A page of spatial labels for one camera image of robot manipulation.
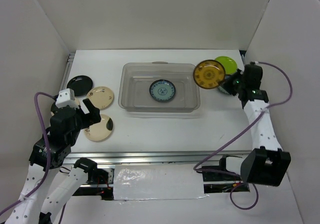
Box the blue patterned plate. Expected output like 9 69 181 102
149 79 176 102
217 74 234 95

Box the yellow patterned plate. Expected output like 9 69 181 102
193 59 226 89

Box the blue patterned plate front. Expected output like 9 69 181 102
149 79 176 102

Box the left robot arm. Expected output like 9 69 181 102
6 99 101 224

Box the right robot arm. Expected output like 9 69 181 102
217 62 291 187

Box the clear plastic bin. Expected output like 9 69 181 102
118 62 201 113

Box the cream plate black patch front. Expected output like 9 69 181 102
84 114 114 142

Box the cream plate black patch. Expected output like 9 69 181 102
84 114 114 142
50 96 81 117

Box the green plate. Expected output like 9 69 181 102
215 56 238 75

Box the cream plate with calligraphy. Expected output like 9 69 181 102
86 86 114 110

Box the cream plate black patch rear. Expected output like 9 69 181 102
50 96 81 117

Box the white taped sheet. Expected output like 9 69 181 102
113 164 205 201

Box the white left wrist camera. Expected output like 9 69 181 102
55 88 80 109

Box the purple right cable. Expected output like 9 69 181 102
193 61 293 210

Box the purple cable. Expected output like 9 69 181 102
193 61 293 210
0 92 68 224

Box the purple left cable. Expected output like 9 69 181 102
0 92 68 224

